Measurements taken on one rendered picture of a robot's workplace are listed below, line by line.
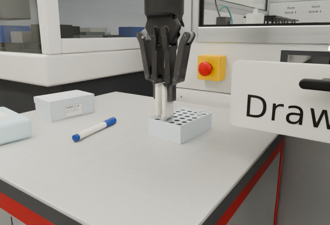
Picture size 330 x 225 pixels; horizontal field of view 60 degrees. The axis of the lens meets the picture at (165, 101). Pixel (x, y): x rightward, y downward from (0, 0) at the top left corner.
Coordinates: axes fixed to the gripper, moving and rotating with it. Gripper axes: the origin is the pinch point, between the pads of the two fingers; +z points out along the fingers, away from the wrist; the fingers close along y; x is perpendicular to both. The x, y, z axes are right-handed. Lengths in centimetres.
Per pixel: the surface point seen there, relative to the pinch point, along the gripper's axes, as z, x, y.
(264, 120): 0.2, -0.6, 20.7
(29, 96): 11, 9, -74
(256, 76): -6.6, -0.7, 19.0
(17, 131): 5.6, -20.4, -21.1
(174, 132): 5.7, -1.6, 3.6
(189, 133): 6.4, 1.6, 5.2
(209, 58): -6.3, 27.0, -5.0
